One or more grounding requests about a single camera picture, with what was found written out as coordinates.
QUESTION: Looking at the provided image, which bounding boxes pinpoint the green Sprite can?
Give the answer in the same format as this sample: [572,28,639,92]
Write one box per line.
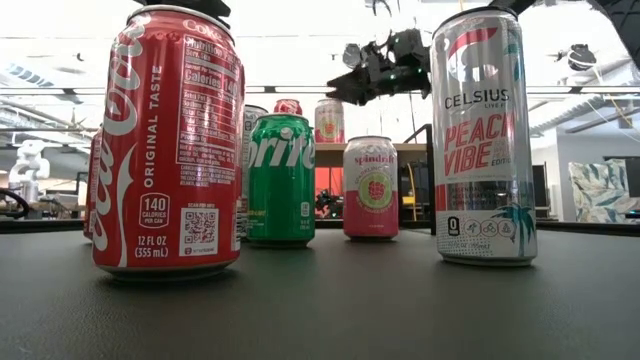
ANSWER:
[246,113,317,247]

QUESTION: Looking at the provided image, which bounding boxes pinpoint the red Coca-Cola can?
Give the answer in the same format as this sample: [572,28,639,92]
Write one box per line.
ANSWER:
[91,5,247,281]
[272,98,304,118]
[82,127,105,241]

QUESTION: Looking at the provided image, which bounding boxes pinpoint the black ceiling cord reel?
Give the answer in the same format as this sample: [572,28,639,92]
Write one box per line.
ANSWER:
[341,43,364,72]
[553,43,598,72]

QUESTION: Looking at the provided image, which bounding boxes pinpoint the pink white Spindrift can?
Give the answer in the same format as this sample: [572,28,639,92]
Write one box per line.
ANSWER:
[342,135,400,241]
[313,97,346,145]

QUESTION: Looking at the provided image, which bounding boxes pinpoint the orange panel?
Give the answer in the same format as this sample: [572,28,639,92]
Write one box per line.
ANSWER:
[314,167,346,217]

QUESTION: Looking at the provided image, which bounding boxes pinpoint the black ring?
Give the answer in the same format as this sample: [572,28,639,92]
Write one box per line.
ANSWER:
[0,187,30,220]

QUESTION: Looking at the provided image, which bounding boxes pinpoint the wooden shelf black legs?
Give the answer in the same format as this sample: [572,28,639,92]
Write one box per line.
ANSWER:
[310,123,444,236]

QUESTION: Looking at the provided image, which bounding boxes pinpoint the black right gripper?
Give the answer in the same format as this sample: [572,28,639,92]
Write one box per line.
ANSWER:
[327,28,432,106]

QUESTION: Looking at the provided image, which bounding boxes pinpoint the black upright panel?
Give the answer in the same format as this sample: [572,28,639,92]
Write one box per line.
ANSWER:
[531,163,550,220]

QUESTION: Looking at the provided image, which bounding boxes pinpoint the white robot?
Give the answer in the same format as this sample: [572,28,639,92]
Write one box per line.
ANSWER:
[7,139,51,204]

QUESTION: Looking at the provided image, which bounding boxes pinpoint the leaf print fabric panel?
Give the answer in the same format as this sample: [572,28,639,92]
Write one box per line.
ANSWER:
[568,158,640,225]

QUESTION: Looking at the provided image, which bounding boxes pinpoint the black monitor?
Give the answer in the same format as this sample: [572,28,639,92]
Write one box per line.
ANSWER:
[624,155,640,199]

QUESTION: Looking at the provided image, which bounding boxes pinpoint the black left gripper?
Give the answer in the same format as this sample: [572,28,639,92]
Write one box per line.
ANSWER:
[132,0,232,29]

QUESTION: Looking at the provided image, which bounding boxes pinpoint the tall silver Celsius can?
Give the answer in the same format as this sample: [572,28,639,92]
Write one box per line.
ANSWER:
[240,103,270,241]
[429,5,539,267]

